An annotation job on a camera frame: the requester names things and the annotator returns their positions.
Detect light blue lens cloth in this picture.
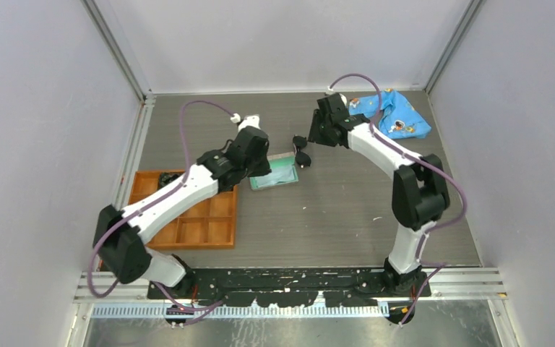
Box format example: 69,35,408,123
253,167,297,189

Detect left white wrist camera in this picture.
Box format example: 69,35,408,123
230,113,260,132

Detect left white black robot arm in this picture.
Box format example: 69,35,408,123
93,125,270,299

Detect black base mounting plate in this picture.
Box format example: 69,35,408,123
167,267,431,308

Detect dark camouflage rolled item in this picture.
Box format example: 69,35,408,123
158,172,180,189

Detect orange compartment tray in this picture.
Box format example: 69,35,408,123
129,170,238,251

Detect perforated metal cable rail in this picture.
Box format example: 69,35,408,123
90,301,390,319

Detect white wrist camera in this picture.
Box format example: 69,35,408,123
230,113,260,132
325,87,349,108

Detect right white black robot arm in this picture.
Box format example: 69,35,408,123
308,93,450,297

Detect beige glasses case green lining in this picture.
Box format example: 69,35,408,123
249,152,298,191

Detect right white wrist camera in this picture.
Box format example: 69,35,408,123
325,87,349,108

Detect black sunglasses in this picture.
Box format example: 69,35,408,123
292,135,311,168

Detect blue patterned cloth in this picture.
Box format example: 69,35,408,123
348,89,432,140

